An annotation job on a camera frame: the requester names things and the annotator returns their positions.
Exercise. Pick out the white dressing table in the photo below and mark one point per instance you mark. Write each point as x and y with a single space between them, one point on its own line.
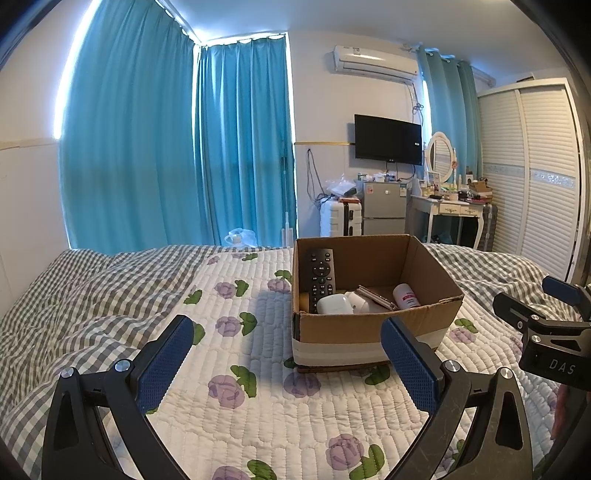
445 210

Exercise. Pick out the white air conditioner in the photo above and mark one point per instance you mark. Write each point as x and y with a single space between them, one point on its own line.
374 62

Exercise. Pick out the grey suitcase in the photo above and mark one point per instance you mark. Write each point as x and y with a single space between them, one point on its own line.
486 228

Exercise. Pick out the white bottle with pink label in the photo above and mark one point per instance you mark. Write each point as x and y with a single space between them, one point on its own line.
405 295

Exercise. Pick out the white louvred wardrobe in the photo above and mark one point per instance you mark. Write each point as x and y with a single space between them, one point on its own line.
531 180

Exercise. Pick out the narrow blue curtain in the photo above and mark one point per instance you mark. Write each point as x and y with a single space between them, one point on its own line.
448 106

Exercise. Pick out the oval white vanity mirror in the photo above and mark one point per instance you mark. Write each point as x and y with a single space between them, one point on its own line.
439 157

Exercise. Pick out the black wall television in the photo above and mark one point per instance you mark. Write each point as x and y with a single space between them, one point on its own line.
388 139

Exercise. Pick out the pink packet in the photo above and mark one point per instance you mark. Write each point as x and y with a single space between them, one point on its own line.
376 297

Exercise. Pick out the wide blue curtain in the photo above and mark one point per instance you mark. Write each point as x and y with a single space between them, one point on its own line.
129 138

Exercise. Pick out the silver small fridge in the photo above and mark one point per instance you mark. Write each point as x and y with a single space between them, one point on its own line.
384 207

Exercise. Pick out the floral quilted bed cover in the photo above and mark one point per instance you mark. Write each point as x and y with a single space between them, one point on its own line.
83 304

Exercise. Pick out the floral white quilt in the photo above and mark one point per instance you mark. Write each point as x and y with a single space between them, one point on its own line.
240 360

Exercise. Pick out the white mop pole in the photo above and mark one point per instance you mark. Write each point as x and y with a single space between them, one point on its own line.
286 226

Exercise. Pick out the crumpled clear plastic bag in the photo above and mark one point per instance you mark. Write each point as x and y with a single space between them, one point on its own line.
341 187

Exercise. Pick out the white earbuds case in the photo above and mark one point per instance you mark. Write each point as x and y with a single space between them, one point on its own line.
333 304

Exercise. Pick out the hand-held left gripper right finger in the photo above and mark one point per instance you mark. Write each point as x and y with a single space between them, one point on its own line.
408 364

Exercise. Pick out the person's right hand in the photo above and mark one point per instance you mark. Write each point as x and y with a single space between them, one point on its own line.
562 410

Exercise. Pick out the brown cardboard box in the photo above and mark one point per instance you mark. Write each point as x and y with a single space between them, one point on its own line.
351 332

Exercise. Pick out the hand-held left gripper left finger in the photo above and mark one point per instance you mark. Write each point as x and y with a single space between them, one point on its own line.
167 360

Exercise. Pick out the small open cardboard box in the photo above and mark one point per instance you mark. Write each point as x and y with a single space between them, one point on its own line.
480 186

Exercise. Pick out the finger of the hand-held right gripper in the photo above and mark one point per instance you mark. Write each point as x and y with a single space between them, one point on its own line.
563 290
515 311

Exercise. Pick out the white suitcase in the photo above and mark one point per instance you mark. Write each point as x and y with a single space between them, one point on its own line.
336 219

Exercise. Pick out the black remote control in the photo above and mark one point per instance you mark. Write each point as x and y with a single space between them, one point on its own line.
321 277

